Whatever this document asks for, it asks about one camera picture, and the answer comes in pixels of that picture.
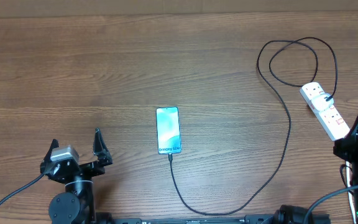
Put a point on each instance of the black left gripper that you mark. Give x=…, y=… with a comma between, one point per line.
x=97, y=168

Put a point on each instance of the blue Galaxy smartphone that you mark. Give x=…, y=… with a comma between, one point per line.
x=168, y=130

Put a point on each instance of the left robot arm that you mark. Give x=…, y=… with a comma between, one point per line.
x=76, y=204

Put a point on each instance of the white USB charger plug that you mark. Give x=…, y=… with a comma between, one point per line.
x=321, y=102

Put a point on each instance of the white power strip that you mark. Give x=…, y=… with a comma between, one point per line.
x=330, y=119

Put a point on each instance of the brown cardboard backdrop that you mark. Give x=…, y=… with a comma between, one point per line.
x=62, y=8

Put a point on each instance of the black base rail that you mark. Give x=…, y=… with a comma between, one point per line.
x=191, y=221

